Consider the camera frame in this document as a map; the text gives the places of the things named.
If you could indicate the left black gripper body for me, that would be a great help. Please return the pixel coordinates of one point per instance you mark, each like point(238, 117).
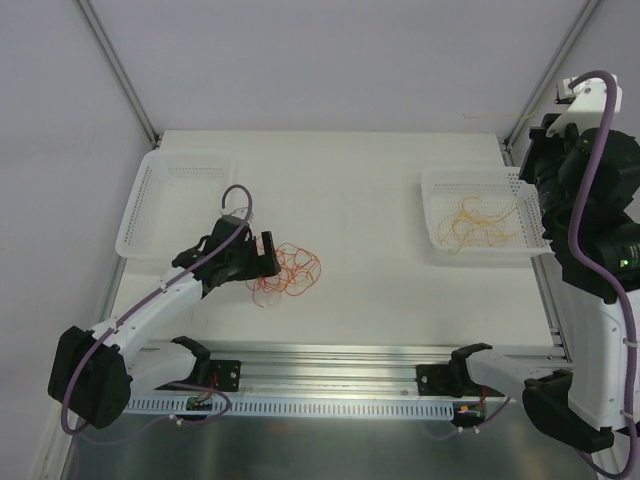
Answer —
point(255, 258)

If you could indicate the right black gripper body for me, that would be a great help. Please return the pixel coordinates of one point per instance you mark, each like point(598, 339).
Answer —
point(538, 163)

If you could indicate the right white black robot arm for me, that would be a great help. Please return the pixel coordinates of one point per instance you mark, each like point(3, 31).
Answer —
point(585, 178)

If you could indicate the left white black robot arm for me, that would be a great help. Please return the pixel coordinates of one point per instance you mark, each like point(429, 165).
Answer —
point(97, 371)

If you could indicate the left white plastic basket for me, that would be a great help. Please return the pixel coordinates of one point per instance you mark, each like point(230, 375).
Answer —
point(174, 201)

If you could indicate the white plastic basket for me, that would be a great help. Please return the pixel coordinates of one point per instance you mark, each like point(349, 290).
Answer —
point(482, 213)
point(174, 201)

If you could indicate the right white plastic basket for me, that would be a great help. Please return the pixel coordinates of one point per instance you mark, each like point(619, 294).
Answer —
point(482, 213)

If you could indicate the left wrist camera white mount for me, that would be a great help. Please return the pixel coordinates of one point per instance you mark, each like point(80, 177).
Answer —
point(244, 214)

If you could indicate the right aluminium frame post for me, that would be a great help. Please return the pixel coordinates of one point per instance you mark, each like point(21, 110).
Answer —
point(577, 28)

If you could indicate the aluminium frame post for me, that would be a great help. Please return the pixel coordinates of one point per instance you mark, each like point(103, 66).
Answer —
point(100, 36)
point(577, 28)

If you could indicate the aluminium mounting rail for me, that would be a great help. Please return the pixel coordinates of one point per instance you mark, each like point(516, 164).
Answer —
point(328, 371)

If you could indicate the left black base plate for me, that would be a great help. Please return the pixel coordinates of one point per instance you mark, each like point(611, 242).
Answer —
point(222, 375)

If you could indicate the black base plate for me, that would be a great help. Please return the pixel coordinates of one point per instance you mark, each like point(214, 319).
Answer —
point(222, 375)
point(440, 382)

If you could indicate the white slotted cable duct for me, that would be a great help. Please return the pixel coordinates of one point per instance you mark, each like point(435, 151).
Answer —
point(193, 405)

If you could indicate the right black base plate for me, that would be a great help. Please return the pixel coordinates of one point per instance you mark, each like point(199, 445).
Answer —
point(440, 382)

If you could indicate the left aluminium frame post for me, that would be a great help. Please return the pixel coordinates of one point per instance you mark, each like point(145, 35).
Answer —
point(100, 36)

